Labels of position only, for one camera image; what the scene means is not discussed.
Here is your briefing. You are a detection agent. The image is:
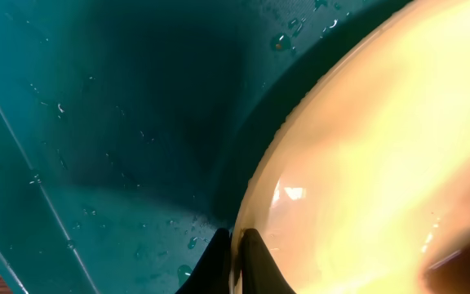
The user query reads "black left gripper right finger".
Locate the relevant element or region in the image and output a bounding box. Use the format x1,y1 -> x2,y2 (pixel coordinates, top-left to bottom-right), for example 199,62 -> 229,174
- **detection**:
238,229 -> 295,294

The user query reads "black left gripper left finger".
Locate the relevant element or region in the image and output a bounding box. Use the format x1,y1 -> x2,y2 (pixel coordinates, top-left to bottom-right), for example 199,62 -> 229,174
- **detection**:
176,228 -> 231,294

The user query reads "yellow plate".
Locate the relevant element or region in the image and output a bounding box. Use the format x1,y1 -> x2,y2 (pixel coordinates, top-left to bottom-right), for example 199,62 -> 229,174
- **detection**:
229,0 -> 470,293

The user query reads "green yellow sponge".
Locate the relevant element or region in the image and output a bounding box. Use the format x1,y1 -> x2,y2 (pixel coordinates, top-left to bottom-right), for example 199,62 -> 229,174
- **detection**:
424,243 -> 470,294

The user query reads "teal plastic tray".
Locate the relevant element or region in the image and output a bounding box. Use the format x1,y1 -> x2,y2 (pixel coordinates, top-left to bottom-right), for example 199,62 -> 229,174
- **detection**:
0,0 -> 403,293

